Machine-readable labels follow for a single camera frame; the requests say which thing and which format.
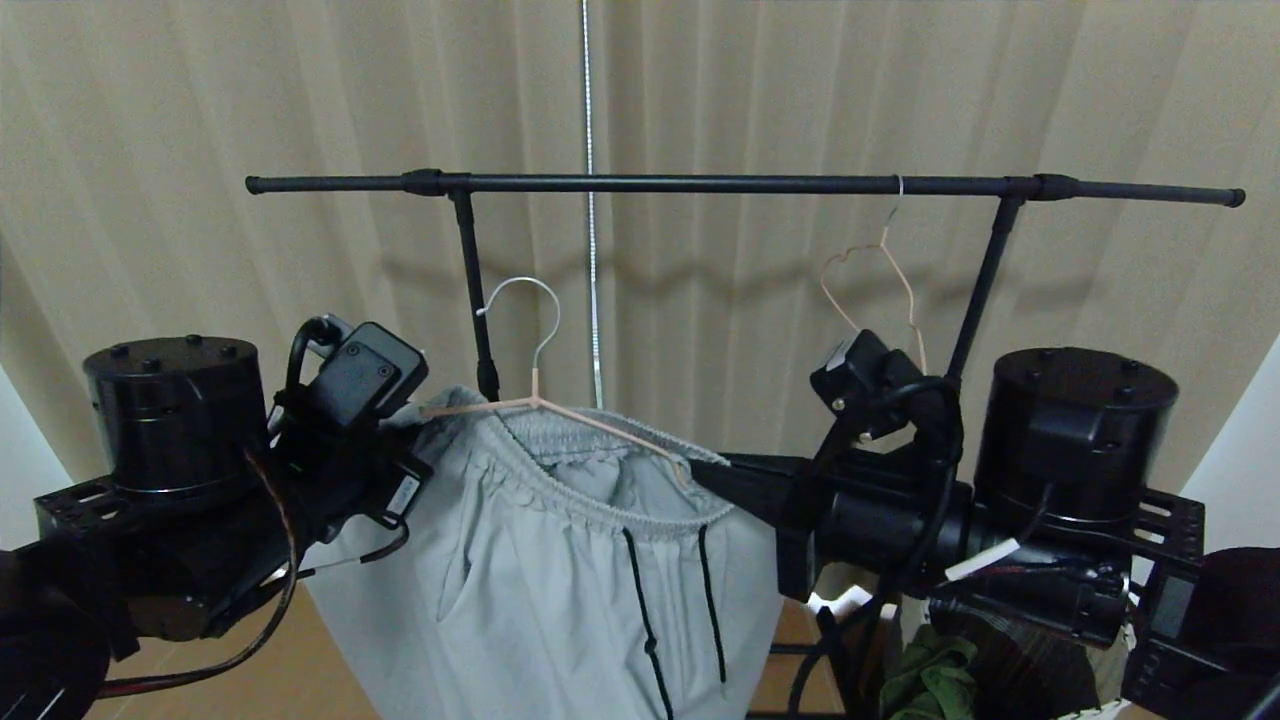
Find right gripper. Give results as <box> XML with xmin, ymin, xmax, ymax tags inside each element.
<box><xmin>775</xmin><ymin>455</ymin><xmax>976</xmax><ymax>603</ymax></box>

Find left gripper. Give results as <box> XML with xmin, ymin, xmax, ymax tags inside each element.
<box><xmin>265</xmin><ymin>400</ymin><xmax>436</xmax><ymax>561</ymax></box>

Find green long-sleeved shirt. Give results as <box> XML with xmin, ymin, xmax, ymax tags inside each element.
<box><xmin>878</xmin><ymin>625</ymin><xmax>979</xmax><ymax>720</ymax></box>

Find pink clothes hanger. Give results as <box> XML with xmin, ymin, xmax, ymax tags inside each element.
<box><xmin>820</xmin><ymin>176</ymin><xmax>929</xmax><ymax>376</ymax></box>
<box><xmin>418</xmin><ymin>276</ymin><xmax>693</xmax><ymax>491</ymax></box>

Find pale grey shorts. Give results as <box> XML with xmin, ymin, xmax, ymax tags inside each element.
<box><xmin>300</xmin><ymin>385</ymin><xmax>786</xmax><ymax>720</ymax></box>

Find white laundry basket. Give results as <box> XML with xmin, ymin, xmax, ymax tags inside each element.
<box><xmin>895</xmin><ymin>595</ymin><xmax>1136</xmax><ymax>720</ymax></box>

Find black clothes rack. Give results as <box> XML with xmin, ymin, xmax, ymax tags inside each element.
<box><xmin>245</xmin><ymin>168</ymin><xmax>1247</xmax><ymax>720</ymax></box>

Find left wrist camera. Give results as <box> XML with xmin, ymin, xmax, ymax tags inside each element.
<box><xmin>305</xmin><ymin>320</ymin><xmax>431</xmax><ymax>433</ymax></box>

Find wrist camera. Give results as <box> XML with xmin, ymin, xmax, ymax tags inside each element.
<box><xmin>810</xmin><ymin>330</ymin><xmax>926</xmax><ymax>443</ymax></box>
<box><xmin>305</xmin><ymin>320</ymin><xmax>431</xmax><ymax>433</ymax></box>

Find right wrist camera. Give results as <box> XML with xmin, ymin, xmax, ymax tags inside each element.
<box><xmin>810</xmin><ymin>330</ymin><xmax>926</xmax><ymax>443</ymax></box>

